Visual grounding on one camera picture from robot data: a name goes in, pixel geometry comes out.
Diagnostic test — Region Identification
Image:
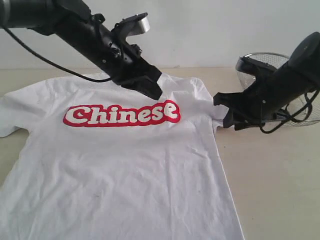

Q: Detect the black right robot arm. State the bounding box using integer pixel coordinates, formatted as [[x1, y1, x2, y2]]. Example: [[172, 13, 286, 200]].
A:
[[213, 31, 320, 134]]

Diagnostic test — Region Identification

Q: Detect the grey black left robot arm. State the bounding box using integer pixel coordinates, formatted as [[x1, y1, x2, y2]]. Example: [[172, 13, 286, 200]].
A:
[[0, 0, 163, 100]]

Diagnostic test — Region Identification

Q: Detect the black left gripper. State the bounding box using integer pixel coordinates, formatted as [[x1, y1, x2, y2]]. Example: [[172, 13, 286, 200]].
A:
[[82, 22, 163, 100]]

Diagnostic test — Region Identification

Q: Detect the metal wire mesh basket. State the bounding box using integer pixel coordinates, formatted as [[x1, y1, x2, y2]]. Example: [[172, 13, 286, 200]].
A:
[[243, 52, 320, 126]]

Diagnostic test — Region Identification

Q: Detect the white t-shirt red print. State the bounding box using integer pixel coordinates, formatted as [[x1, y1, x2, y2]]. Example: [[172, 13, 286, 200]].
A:
[[0, 74, 244, 240]]

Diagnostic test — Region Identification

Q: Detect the black left camera cable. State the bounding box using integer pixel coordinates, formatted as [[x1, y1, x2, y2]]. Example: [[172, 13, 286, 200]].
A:
[[0, 24, 113, 83]]

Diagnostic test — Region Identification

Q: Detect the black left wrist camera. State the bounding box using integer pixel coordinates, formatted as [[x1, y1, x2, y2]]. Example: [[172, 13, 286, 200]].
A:
[[112, 12, 151, 41]]

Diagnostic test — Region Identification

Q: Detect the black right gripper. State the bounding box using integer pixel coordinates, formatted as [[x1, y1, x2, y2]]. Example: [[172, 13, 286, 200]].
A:
[[213, 76, 278, 128]]

